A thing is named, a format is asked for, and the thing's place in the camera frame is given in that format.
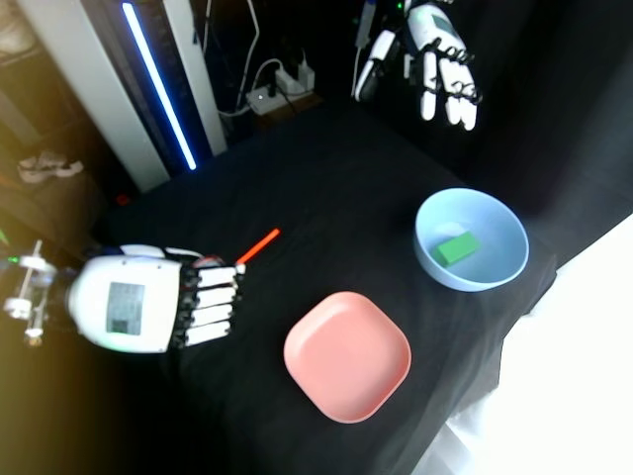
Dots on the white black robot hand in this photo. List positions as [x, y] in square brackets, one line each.
[128, 302]
[437, 34]

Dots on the red stick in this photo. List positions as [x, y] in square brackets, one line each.
[259, 245]

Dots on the green block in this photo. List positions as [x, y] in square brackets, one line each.
[457, 249]

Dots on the pink square plate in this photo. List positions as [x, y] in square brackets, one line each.
[346, 356]

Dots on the light blue bowl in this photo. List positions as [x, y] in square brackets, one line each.
[494, 277]

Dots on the white plug adapter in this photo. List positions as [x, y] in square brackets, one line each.
[304, 69]

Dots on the white crumpled object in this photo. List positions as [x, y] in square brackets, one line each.
[47, 167]

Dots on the white power strip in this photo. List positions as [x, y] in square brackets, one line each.
[284, 89]

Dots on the black table cloth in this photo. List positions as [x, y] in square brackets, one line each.
[321, 198]

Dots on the blue-white LED light strip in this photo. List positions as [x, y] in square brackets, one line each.
[158, 89]

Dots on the white column with dark panel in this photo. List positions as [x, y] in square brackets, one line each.
[74, 74]

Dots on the white cloth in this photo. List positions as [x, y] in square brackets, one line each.
[569, 371]

